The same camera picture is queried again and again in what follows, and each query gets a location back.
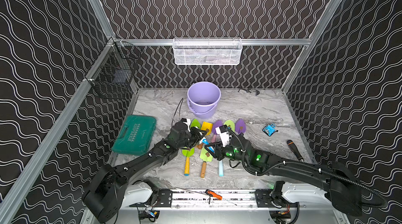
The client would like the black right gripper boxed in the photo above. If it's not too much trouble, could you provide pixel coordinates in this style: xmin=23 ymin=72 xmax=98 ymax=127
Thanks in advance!
xmin=203 ymin=140 xmax=248 ymax=166

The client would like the white brush blue handle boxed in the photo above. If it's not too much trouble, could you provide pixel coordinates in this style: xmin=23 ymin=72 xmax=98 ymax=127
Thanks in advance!
xmin=203 ymin=126 xmax=230 ymax=146

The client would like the green trowel yellow handle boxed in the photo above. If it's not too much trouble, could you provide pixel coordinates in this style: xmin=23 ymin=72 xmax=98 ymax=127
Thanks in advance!
xmin=182 ymin=148 xmax=195 ymax=176

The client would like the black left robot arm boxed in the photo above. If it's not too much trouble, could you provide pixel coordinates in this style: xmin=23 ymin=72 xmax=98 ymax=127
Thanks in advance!
xmin=82 ymin=121 xmax=209 ymax=223

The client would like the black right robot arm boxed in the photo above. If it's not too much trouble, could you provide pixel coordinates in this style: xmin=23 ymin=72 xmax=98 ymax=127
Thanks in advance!
xmin=204 ymin=131 xmax=388 ymax=217

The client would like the light green square trowel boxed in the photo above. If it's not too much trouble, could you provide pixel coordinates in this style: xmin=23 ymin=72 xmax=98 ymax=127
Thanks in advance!
xmin=200 ymin=148 xmax=213 ymax=178

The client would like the light blue trowel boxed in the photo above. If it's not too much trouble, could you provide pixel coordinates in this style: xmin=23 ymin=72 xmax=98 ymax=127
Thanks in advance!
xmin=218 ymin=160 xmax=224 ymax=177

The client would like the purple plastic bucket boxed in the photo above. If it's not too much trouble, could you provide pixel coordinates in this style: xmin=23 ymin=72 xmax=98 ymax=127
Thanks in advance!
xmin=187 ymin=82 xmax=222 ymax=119

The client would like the blue tape measure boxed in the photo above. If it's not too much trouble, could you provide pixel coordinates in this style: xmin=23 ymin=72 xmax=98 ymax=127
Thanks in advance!
xmin=262 ymin=123 xmax=278 ymax=137

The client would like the green plastic tool case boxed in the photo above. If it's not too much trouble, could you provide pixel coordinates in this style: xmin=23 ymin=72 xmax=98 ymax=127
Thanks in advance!
xmin=112 ymin=115 xmax=157 ymax=156

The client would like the black clamp on table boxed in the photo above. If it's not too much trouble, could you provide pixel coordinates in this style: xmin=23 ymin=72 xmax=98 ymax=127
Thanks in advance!
xmin=238 ymin=88 xmax=260 ymax=96

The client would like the green pointed trowel wooden handle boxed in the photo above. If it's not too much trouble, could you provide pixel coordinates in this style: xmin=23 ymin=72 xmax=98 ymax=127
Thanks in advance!
xmin=189 ymin=118 xmax=201 ymax=129

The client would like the yellow square trowel wooden handle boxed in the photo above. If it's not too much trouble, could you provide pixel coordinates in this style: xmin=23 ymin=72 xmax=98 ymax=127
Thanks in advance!
xmin=197 ymin=122 xmax=213 ymax=149

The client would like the light green trowel wooden handle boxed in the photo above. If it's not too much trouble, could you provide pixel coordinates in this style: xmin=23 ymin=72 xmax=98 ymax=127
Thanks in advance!
xmin=224 ymin=120 xmax=236 ymax=131

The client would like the small purple trowel pink handle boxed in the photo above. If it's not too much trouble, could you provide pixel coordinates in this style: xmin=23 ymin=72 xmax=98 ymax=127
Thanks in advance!
xmin=235 ymin=119 xmax=247 ymax=135

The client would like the orange handled screwdriver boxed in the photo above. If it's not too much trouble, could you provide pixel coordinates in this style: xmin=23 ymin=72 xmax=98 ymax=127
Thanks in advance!
xmin=205 ymin=189 xmax=223 ymax=204

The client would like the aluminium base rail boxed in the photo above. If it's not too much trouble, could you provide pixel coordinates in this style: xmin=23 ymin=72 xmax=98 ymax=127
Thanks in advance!
xmin=119 ymin=183 xmax=334 ymax=210

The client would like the black orange screwdriver handle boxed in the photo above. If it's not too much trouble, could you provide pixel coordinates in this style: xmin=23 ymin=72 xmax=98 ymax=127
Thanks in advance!
xmin=286 ymin=140 xmax=304 ymax=162

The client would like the white wire basket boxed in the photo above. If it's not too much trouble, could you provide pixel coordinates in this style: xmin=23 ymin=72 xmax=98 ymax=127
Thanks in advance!
xmin=172 ymin=38 xmax=243 ymax=66

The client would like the black wire basket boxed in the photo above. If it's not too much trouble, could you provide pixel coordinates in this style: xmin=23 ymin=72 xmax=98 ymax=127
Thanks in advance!
xmin=88 ymin=37 xmax=141 ymax=99

